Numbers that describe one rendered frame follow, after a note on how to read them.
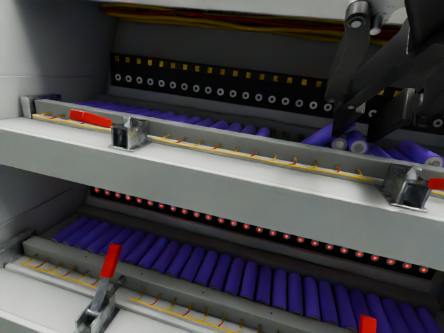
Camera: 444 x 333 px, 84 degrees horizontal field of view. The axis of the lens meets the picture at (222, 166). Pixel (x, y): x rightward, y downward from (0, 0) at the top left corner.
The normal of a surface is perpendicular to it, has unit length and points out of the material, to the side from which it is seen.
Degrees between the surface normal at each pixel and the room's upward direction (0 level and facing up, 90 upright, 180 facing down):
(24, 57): 90
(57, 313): 20
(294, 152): 110
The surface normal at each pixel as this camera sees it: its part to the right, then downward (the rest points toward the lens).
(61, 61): 0.96, 0.19
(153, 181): -0.25, 0.33
